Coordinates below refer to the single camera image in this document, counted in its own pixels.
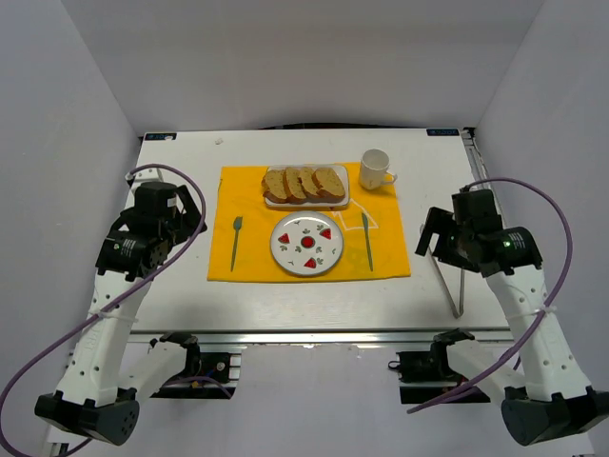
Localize white rectangular bread tray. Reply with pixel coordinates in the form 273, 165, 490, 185
262, 165, 350, 208

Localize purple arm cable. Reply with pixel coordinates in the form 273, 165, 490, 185
0, 163, 208, 456
406, 177, 575, 414

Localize metal tongs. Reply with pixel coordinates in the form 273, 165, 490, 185
427, 248, 465, 319

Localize left blue table label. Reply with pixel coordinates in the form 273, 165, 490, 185
144, 132, 177, 142

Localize teal plastic knife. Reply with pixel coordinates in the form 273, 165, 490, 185
362, 212, 374, 271

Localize rightmost bread slice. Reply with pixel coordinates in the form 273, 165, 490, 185
313, 168, 346, 200

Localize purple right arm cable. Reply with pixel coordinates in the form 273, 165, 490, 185
406, 177, 575, 414

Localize blue table label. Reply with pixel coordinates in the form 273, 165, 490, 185
144, 132, 177, 142
425, 129, 461, 137

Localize teal plastic fork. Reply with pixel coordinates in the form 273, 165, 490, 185
230, 216, 243, 271

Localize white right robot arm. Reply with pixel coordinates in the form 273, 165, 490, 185
416, 189, 608, 446

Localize yellow cloth placemat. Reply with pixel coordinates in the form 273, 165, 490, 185
207, 163, 411, 283

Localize white ceramic mug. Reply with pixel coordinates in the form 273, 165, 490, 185
359, 149, 397, 190

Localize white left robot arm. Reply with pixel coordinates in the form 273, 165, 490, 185
34, 181, 206, 446

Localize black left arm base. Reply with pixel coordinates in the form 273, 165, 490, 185
152, 352, 241, 400

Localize watermelon pattern round plate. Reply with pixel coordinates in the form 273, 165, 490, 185
270, 210, 344, 277

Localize right blue table label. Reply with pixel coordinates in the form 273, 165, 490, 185
425, 129, 461, 137

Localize bread slice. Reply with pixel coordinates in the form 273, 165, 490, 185
283, 167, 307, 204
313, 168, 346, 200
262, 169, 288, 204
299, 167, 323, 202

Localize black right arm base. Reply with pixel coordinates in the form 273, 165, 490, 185
387, 350, 467, 406

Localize leftmost bread slice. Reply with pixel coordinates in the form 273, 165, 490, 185
262, 169, 288, 204

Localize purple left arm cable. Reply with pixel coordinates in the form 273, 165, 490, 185
0, 163, 208, 456

